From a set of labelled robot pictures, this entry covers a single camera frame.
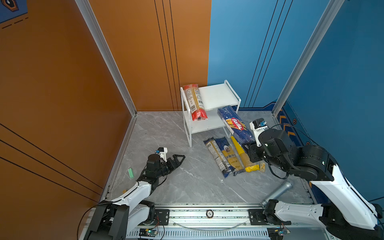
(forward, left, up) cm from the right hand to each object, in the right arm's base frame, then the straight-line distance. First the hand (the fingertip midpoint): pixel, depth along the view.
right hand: (244, 144), depth 60 cm
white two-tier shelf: (+32, +11, -2) cm, 34 cm away
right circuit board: (-26, -18, -36) cm, 48 cm away
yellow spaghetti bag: (+6, -10, -33) cm, 35 cm away
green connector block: (+2, +59, -33) cm, 67 cm away
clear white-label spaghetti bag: (+12, +7, -31) cm, 34 cm away
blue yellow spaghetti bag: (+12, 0, -32) cm, 34 cm away
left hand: (+7, +29, -25) cm, 39 cm away
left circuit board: (-26, +44, -36) cm, 62 cm away
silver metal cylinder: (-6, -29, -32) cm, 43 cm away
